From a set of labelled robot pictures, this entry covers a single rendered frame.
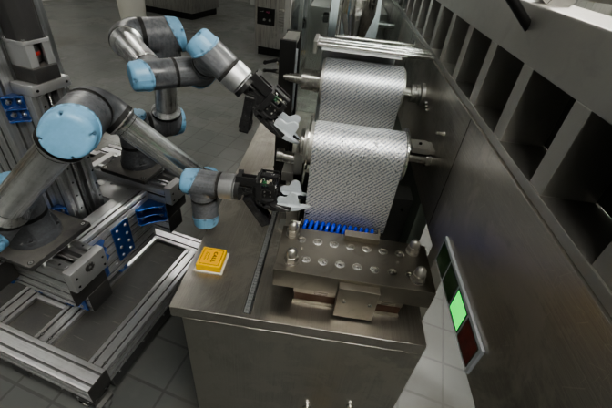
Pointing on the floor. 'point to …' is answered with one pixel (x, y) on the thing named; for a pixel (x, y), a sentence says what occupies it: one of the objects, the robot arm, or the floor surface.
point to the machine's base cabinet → (290, 369)
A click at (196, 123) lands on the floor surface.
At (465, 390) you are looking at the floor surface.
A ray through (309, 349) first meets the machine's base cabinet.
